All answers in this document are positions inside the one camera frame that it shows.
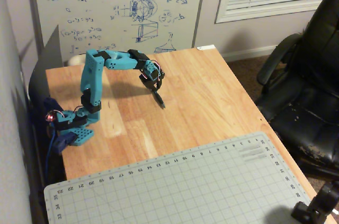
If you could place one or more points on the blue five-joint robot arm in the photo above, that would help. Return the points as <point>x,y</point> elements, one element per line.
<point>92,75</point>

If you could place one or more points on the grey gridded cutting mat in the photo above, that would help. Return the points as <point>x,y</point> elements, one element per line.
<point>159,189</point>

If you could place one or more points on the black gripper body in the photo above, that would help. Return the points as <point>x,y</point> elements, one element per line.
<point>152,86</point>

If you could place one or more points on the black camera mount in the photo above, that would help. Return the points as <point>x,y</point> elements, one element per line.
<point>320,200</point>

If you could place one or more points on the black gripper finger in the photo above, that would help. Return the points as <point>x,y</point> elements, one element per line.
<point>160,84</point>
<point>150,86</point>

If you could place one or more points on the dark blue table clamp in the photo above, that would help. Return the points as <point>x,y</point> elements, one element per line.
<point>51,105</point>
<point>63,142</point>

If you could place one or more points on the white label sticker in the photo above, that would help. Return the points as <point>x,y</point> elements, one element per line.
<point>206,47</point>

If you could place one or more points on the whiteboard with blue drawings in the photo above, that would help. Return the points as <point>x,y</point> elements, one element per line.
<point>106,22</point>

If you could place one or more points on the dark pen with silver tip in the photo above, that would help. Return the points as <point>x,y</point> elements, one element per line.
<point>159,100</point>

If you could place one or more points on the black leather office chair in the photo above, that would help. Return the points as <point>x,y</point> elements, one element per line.
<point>304,102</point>

